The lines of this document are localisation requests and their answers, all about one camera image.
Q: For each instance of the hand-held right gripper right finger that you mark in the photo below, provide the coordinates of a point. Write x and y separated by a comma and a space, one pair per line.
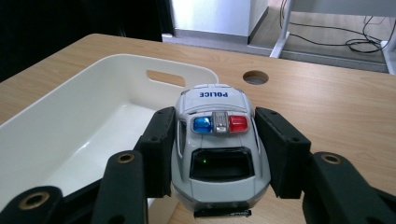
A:
283, 152

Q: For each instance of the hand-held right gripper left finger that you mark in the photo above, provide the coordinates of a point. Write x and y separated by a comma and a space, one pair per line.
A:
157, 149

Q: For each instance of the white toy police car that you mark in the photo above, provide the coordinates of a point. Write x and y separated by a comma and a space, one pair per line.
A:
219, 146

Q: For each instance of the white plastic bin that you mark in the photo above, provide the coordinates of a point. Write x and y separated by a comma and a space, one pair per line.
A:
77, 130

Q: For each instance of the white cabinet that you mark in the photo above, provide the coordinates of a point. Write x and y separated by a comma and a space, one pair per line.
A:
211, 15

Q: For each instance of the black curtain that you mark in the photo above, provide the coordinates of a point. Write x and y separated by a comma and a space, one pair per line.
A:
62, 25

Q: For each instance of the white metal frame desk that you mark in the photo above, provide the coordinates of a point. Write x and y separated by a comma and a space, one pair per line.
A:
281, 34

